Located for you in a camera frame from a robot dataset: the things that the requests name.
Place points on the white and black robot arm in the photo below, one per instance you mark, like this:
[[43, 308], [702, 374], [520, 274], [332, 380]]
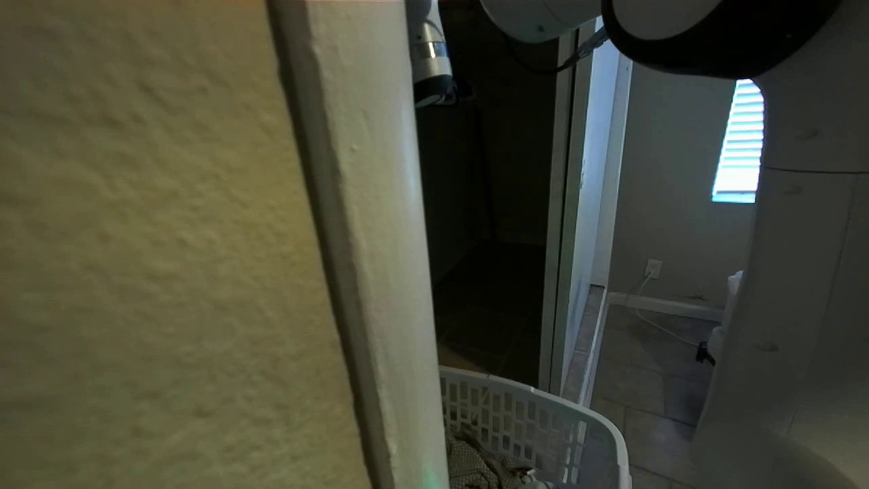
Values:
[[687, 29]]

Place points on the white plastic laundry basket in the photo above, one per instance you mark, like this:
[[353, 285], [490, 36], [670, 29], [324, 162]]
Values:
[[533, 423]]

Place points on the olive checked cloth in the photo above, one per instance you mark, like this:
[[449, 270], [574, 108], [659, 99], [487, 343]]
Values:
[[478, 465]]

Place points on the window blinds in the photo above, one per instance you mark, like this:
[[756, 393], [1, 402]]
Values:
[[738, 145]]

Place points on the white cabinet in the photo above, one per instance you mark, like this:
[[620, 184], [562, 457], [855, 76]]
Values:
[[795, 274]]

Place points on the white door frame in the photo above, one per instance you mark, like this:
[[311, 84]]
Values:
[[564, 228]]

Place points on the white wall outlet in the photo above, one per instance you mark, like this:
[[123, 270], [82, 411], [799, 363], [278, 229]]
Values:
[[651, 268]]

